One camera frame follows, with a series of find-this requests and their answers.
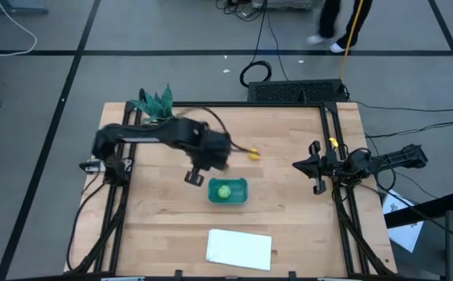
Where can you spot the yellow lemon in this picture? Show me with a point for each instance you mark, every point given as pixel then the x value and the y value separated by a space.
pixel 254 155

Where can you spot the black table clamp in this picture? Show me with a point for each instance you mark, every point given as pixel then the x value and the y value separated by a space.
pixel 292 276
pixel 178 275

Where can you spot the grey box device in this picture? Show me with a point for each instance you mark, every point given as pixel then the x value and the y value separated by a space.
pixel 289 4

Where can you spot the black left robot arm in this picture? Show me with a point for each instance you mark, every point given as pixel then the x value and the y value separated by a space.
pixel 152 134

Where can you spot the grey metal stand leg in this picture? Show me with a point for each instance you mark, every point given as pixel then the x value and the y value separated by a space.
pixel 15 9

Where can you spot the black metal table frame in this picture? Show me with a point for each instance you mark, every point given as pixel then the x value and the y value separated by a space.
pixel 250 104

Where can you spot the green snake plant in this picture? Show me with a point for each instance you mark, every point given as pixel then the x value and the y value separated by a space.
pixel 158 105

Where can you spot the black desk edge bar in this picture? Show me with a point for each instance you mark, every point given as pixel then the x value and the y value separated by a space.
pixel 425 210

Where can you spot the grey metal bracket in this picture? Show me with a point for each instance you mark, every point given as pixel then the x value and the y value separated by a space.
pixel 91 167

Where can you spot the white printed paper sheet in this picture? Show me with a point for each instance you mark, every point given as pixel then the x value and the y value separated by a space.
pixel 406 234

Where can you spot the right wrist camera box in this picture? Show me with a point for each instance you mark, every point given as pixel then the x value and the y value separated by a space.
pixel 357 162

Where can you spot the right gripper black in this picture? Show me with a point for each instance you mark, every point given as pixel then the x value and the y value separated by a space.
pixel 328 166

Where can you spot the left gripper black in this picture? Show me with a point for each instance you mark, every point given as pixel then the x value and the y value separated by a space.
pixel 211 152

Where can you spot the green plastic tupperware container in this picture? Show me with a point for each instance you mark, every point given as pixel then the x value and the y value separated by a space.
pixel 238 197

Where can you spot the black computer case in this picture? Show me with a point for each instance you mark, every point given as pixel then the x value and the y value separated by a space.
pixel 297 91

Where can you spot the person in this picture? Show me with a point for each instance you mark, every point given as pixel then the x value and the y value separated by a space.
pixel 328 19

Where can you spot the white folded cloth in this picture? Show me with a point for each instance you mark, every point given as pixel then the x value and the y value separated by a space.
pixel 238 250

